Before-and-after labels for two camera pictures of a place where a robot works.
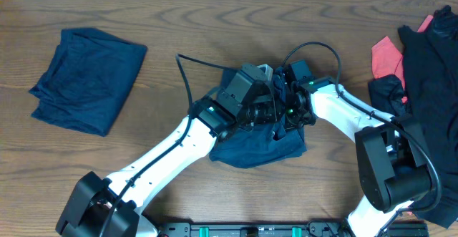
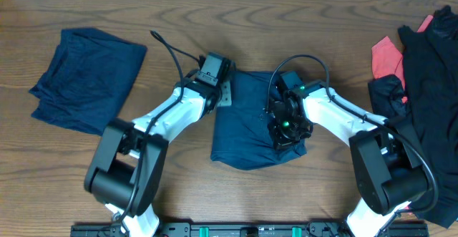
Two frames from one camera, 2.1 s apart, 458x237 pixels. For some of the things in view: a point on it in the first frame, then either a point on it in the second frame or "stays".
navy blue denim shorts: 255,144 stays
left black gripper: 270,110 → 226,89
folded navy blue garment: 86,79 stays
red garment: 388,60 stays
